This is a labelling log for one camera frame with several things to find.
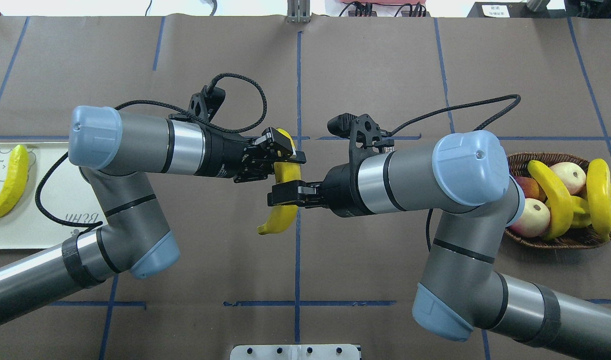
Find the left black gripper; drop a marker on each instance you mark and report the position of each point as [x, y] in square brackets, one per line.
[224, 154]

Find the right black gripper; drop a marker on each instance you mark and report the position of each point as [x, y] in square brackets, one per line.
[341, 192]

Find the yellow banana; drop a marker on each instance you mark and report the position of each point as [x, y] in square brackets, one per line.
[561, 212]
[16, 180]
[598, 181]
[281, 159]

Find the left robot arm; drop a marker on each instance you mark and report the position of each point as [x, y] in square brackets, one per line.
[115, 151]

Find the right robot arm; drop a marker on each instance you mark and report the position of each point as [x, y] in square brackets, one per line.
[466, 176]

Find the brown wicker basket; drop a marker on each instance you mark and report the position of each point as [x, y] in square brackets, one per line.
[579, 238]

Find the white rectangular tray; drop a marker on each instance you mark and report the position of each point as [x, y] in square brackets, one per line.
[66, 195]

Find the dark red mango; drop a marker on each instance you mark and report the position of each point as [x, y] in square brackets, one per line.
[531, 188]

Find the black device with label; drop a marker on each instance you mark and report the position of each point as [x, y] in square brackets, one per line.
[498, 10]

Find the red-white apple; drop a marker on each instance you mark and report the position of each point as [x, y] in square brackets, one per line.
[534, 220]

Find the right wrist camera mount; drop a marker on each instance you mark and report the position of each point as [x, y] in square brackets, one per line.
[360, 130]

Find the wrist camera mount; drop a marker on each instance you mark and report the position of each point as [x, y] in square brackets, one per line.
[360, 130]
[206, 103]

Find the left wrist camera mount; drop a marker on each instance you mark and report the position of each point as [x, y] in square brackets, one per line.
[206, 103]

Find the aluminium frame post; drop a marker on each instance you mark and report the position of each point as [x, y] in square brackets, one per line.
[298, 11]

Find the electronics board with wires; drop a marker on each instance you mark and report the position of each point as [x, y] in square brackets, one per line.
[387, 8]

